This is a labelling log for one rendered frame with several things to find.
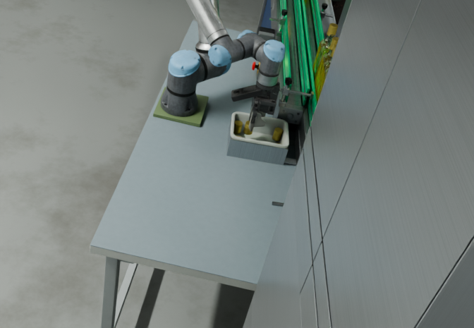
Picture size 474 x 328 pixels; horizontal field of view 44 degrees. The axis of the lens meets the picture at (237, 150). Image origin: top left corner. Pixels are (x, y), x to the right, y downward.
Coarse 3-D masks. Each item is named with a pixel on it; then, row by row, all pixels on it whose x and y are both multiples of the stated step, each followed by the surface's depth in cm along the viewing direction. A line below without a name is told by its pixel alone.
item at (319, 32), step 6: (312, 0) 307; (312, 6) 302; (318, 6) 289; (312, 12) 299; (318, 12) 284; (312, 18) 296; (318, 18) 281; (318, 24) 278; (318, 30) 277; (318, 36) 275; (318, 42) 271
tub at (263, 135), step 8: (240, 112) 227; (232, 120) 222; (240, 120) 229; (248, 120) 228; (264, 120) 228; (272, 120) 228; (280, 120) 228; (232, 128) 218; (256, 128) 231; (264, 128) 230; (272, 128) 230; (232, 136) 215; (248, 136) 228; (256, 136) 229; (264, 136) 230; (264, 144) 215; (272, 144) 215; (280, 144) 216; (288, 144) 218
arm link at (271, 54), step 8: (272, 40) 202; (264, 48) 200; (272, 48) 198; (280, 48) 198; (256, 56) 204; (264, 56) 201; (272, 56) 199; (280, 56) 200; (264, 64) 202; (272, 64) 201; (280, 64) 202; (264, 72) 203; (272, 72) 203
